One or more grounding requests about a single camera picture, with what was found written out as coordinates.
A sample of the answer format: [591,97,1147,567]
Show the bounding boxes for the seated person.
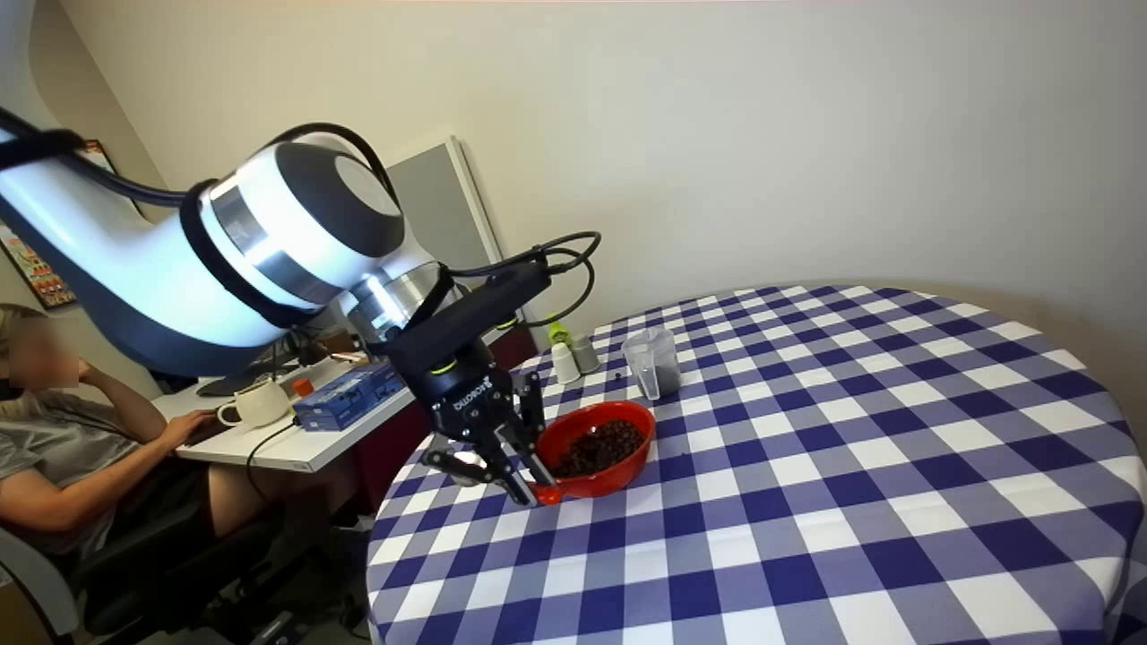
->
[0,306,255,556]

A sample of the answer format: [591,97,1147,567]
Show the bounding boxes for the blue white checkered tablecloth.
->
[365,286,1142,645]

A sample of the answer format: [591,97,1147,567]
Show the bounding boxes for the green plastic bottle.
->
[547,328,582,386]

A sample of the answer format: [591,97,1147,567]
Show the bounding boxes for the red orange bowl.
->
[535,403,655,507]

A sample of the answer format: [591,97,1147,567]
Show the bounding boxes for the orange handled metal spoon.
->
[418,448,496,484]

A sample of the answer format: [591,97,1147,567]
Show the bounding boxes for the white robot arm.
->
[0,111,547,507]

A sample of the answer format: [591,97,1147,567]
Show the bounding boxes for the blue tissue box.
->
[295,363,402,432]

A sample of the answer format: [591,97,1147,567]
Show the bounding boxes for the colourful framed wall picture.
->
[0,229,75,313]

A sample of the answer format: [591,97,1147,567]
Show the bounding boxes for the black office chair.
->
[0,510,306,645]

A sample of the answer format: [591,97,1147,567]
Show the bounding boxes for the white mug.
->
[215,381,291,432]

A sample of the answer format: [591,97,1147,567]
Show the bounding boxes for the coffee beans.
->
[558,422,643,478]

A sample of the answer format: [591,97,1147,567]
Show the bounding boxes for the transparent plastic measuring jar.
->
[625,329,682,403]

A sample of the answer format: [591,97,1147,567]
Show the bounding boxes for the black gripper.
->
[389,341,545,507]

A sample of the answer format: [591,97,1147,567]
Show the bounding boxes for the white desk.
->
[153,358,416,472]

